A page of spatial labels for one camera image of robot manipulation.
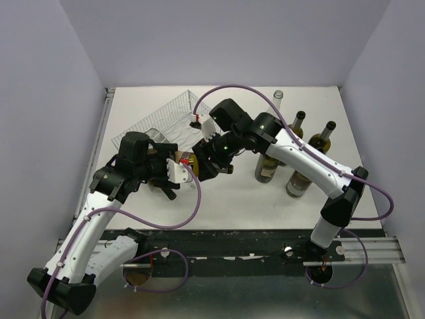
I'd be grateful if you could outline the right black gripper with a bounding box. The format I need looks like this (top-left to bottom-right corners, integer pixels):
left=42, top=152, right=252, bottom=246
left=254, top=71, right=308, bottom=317
left=191, top=130, right=242, bottom=182

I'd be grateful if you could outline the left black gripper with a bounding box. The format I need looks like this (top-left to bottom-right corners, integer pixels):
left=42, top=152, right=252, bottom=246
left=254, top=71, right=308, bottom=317
left=135, top=144, right=181, bottom=189

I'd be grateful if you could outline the dark green wine bottle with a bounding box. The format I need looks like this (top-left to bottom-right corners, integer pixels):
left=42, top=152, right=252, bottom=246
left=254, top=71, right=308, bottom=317
left=174, top=151, right=235, bottom=182

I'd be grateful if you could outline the short clear glass bottle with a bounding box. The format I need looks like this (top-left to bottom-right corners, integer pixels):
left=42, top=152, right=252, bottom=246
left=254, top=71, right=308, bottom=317
left=145, top=128, right=169, bottom=143

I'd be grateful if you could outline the dark labelled wine bottle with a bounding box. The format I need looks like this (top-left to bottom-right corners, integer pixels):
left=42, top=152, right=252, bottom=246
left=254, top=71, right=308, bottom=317
left=148, top=179, right=181, bottom=201

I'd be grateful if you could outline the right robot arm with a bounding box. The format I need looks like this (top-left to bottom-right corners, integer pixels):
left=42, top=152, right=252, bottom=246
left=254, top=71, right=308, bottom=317
left=191, top=98, right=368, bottom=261

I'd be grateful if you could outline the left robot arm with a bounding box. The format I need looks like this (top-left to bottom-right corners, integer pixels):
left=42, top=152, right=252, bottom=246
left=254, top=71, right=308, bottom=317
left=27, top=132, right=178, bottom=318

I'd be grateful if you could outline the dark centre wine bottle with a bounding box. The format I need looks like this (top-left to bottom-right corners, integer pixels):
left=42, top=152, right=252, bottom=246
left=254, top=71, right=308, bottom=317
left=254, top=154, right=279, bottom=183

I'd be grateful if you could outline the front right dark bottle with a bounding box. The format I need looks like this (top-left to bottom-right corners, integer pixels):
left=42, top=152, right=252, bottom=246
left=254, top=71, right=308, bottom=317
left=286, top=170, right=312, bottom=198

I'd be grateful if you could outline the olive green wine bottle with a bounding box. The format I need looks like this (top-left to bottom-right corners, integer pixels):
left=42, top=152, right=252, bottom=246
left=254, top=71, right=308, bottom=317
left=289, top=110, right=305, bottom=138

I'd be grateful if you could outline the tall clear glass bottle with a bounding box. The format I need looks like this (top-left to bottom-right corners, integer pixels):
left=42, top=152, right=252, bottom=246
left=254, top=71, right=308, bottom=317
left=268, top=90, right=284, bottom=118

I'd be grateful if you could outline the far right green bottle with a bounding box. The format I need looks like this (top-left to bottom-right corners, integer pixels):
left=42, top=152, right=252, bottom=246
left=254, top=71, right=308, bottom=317
left=308, top=121, right=337, bottom=154

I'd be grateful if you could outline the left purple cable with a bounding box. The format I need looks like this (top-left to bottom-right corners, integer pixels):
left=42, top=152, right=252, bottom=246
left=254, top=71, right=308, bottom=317
left=41, top=164, right=202, bottom=319

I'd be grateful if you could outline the purple cable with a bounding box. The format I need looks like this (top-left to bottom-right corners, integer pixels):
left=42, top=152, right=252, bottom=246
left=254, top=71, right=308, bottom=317
left=41, top=164, right=202, bottom=319
left=192, top=84, right=394, bottom=290

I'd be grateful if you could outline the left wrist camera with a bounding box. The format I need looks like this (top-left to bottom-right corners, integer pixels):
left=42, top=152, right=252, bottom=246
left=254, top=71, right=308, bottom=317
left=167, top=159, right=193, bottom=184

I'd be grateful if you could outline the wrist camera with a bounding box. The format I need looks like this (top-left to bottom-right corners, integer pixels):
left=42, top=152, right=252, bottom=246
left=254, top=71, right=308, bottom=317
left=190, top=114, right=218, bottom=142
left=167, top=159, right=193, bottom=184

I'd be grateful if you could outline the white wire wine rack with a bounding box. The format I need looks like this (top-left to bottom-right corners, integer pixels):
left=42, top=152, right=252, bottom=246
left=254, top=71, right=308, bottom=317
left=112, top=90, right=203, bottom=151

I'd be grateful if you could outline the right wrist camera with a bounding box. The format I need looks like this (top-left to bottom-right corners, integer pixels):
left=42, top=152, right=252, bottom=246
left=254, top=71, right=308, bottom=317
left=190, top=114, right=218, bottom=142

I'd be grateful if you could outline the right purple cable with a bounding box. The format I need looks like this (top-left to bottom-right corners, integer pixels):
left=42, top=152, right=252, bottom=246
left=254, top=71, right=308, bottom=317
left=192, top=84, right=394, bottom=290

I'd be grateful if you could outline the aluminium frame rail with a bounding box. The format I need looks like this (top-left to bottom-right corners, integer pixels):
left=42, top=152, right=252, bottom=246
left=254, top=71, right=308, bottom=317
left=303, top=236, right=406, bottom=268

